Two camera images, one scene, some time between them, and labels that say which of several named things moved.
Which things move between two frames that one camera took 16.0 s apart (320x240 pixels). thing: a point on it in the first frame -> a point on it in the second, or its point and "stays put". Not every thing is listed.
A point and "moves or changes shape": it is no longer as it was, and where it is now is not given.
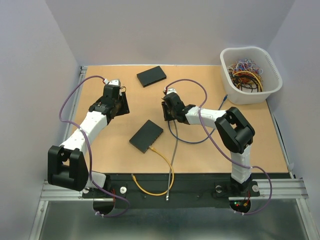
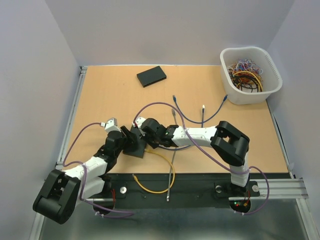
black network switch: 146,136 moves or changes shape
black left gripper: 125,109 -> 130,137
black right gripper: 167,116 -> 143,134
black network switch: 151,76 stays put
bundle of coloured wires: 246,74 stays put
